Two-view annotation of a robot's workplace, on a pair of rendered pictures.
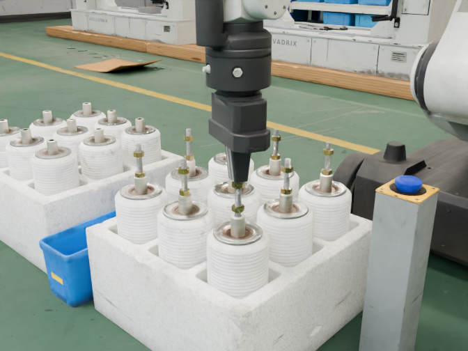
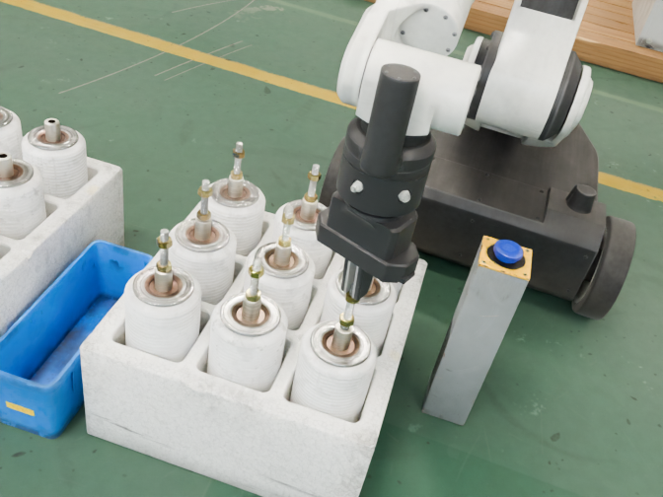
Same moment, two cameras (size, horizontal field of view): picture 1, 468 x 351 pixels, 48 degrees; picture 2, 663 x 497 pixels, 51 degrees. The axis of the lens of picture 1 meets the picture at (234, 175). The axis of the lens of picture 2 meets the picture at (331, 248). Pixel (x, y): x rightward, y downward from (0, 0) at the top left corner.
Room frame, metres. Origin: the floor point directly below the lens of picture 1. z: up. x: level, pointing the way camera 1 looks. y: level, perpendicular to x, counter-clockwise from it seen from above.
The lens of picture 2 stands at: (0.23, 0.36, 0.86)
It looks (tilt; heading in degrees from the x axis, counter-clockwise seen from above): 38 degrees down; 326
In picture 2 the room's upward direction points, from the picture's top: 12 degrees clockwise
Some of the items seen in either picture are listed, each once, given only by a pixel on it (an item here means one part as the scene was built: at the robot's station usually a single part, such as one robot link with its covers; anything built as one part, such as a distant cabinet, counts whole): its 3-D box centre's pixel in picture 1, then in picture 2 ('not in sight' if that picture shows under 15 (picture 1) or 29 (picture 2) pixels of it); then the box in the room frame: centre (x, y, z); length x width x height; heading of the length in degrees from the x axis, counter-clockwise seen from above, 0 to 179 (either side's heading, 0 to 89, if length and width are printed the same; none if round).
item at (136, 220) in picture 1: (144, 236); (162, 335); (0.87, 0.17, 0.16); 0.10 x 0.10 x 0.18
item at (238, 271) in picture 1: (237, 284); (329, 391); (0.71, -0.01, 0.16); 0.10 x 0.10 x 0.18
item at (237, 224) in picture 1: (237, 225); (342, 336); (0.71, -0.01, 0.26); 0.02 x 0.02 x 0.03
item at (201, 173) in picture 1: (189, 173); (202, 235); (0.96, 0.09, 0.25); 0.08 x 0.08 x 0.01
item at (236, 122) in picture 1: (236, 98); (373, 207); (0.71, 0.00, 0.46); 0.13 x 0.10 x 0.12; 24
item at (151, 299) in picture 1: (233, 267); (268, 341); (0.88, 0.00, 0.09); 0.39 x 0.39 x 0.18; 47
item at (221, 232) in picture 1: (237, 232); (340, 343); (0.71, -0.01, 0.25); 0.08 x 0.08 x 0.01
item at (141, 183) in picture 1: (141, 184); (164, 278); (0.87, 0.17, 0.26); 0.02 x 0.02 x 0.03
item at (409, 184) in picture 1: (407, 185); (507, 252); (0.73, -0.26, 0.32); 0.04 x 0.04 x 0.02
